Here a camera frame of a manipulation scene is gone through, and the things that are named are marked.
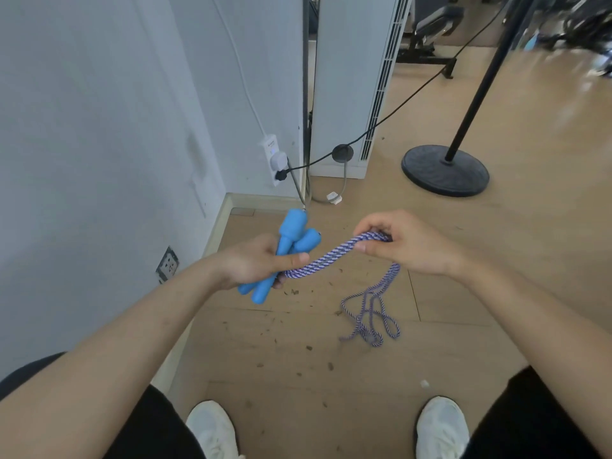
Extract person's left hand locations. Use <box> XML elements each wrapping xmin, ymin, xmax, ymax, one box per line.
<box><xmin>215</xmin><ymin>235</ymin><xmax>311</xmax><ymax>290</ymax></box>

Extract person's right hand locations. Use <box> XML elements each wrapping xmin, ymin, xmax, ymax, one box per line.
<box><xmin>354</xmin><ymin>209</ymin><xmax>463</xmax><ymax>278</ymax></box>

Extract blue skipping rope handle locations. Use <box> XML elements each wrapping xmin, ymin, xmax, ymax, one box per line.
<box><xmin>252</xmin><ymin>228</ymin><xmax>322</xmax><ymax>305</ymax></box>
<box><xmin>238</xmin><ymin>208</ymin><xmax>310</xmax><ymax>296</ymax></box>

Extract purple white braided skipping rope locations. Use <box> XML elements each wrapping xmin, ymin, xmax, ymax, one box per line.
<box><xmin>284</xmin><ymin>230</ymin><xmax>402</xmax><ymax>348</ymax></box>

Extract person's left forearm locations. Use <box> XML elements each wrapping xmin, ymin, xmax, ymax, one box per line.
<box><xmin>0</xmin><ymin>255</ymin><xmax>230</xmax><ymax>459</ymax></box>

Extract person's right forearm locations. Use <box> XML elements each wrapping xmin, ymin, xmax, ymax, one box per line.
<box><xmin>449</xmin><ymin>253</ymin><xmax>612</xmax><ymax>459</ymax></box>

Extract black stand with round base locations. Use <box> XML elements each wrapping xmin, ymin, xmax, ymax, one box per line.
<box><xmin>401</xmin><ymin>0</ymin><xmax>538</xmax><ymax>198</ymax></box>

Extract white power strip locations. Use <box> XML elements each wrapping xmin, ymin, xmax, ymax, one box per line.
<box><xmin>259</xmin><ymin>134</ymin><xmax>288</xmax><ymax>188</ymax></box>

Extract white left shoe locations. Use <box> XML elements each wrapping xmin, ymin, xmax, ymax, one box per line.
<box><xmin>186</xmin><ymin>400</ymin><xmax>241</xmax><ymax>459</ymax></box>

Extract white shoe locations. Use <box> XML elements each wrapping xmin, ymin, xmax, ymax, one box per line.
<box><xmin>415</xmin><ymin>396</ymin><xmax>470</xmax><ymax>459</ymax></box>
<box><xmin>186</xmin><ymin>400</ymin><xmax>241</xmax><ymax>459</ymax></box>

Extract white standing air conditioner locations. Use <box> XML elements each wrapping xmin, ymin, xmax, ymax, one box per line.
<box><xmin>309</xmin><ymin>0</ymin><xmax>415</xmax><ymax>180</ymax></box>

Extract white right shoe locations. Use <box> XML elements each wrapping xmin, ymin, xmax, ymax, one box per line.
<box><xmin>415</xmin><ymin>396</ymin><xmax>470</xmax><ymax>459</ymax></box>

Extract black trousers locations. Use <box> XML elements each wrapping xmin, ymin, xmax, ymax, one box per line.
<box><xmin>0</xmin><ymin>351</ymin><xmax>604</xmax><ymax>459</ymax></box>

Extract black weight bench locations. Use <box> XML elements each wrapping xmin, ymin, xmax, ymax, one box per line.
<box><xmin>396</xmin><ymin>4</ymin><xmax>467</xmax><ymax>80</ymax></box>

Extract dark exercise equipment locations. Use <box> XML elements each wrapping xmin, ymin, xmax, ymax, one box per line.
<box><xmin>523</xmin><ymin>0</ymin><xmax>612</xmax><ymax>78</ymax></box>

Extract grey cable with white connector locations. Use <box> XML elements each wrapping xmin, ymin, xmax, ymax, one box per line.
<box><xmin>306</xmin><ymin>160</ymin><xmax>349</xmax><ymax>206</ymax></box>

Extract grey wall socket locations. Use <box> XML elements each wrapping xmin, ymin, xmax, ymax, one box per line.
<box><xmin>156</xmin><ymin>245</ymin><xmax>180</xmax><ymax>284</ymax></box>

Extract long black power cable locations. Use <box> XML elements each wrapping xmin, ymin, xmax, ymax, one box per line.
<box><xmin>282</xmin><ymin>0</ymin><xmax>510</xmax><ymax>173</ymax></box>

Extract dark metal vertical post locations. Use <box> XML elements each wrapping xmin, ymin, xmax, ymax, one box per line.
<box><xmin>302</xmin><ymin>0</ymin><xmax>317</xmax><ymax>208</ymax></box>

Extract thin white wall cable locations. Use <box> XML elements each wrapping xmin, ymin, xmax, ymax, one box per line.
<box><xmin>210</xmin><ymin>0</ymin><xmax>267</xmax><ymax>137</ymax></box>

